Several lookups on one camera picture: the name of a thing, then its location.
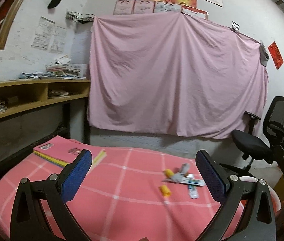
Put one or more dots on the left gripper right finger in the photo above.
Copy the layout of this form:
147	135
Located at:
257	221

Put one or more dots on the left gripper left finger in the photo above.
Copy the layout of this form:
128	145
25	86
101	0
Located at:
28	219

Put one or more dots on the white medicine sachet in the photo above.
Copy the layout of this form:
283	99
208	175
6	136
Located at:
193	193

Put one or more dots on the grey mesh wrapper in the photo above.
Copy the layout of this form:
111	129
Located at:
182	172

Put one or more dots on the yellow bottle cap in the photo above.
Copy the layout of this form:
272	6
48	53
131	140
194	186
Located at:
168	173

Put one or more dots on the white red trash bin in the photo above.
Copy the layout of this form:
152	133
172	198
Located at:
276	202

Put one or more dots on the blue white sachet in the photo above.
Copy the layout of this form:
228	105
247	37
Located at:
192	182

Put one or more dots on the yellow tube piece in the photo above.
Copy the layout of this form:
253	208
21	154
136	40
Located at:
165	191

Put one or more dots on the yellow book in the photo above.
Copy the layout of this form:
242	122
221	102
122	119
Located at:
62	163

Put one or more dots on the pink book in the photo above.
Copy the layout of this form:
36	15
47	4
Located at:
66	149

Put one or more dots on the black office chair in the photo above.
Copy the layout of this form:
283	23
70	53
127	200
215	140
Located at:
252	146

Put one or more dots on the pink checked table cloth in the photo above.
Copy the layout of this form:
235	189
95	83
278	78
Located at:
120	198

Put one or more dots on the large pink hanging sheet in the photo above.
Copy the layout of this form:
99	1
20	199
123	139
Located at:
170	73

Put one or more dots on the wooden curved shelf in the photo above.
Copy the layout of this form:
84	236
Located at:
31	94

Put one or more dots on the pile of papers on shelf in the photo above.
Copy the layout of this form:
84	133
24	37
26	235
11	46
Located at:
60	68

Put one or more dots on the red paper on wall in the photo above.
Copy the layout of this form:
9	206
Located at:
276	55

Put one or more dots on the white paper notice on wall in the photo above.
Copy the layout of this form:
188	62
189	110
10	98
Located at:
49	37

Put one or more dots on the wire wall rack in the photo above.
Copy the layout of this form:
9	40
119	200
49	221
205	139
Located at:
79	18

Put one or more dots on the black wall-hung object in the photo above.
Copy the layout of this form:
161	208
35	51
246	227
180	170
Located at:
53	4

